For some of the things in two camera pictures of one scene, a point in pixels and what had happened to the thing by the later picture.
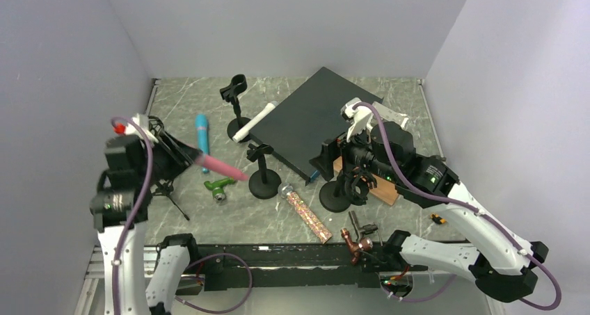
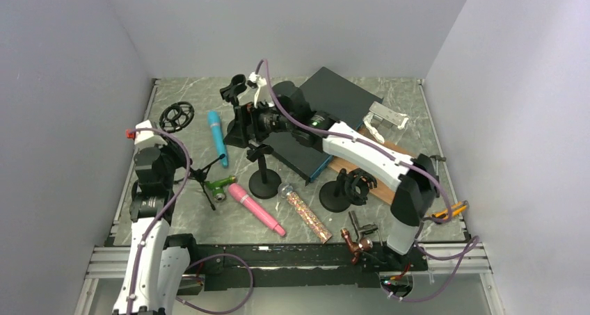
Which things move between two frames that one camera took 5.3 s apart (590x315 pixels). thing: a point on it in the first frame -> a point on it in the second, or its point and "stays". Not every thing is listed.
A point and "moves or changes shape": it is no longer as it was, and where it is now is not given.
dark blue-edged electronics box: x=298 y=128 stays
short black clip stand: x=264 y=183 stays
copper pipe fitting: x=365 y=244 stays
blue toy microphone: x=203 y=135 -> x=216 y=124
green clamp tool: x=218 y=192 stays
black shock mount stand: x=348 y=188 stays
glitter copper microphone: x=285 y=190 stays
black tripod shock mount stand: x=156 y=127 moves or changes shape
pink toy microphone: x=221 y=167 -> x=239 y=193
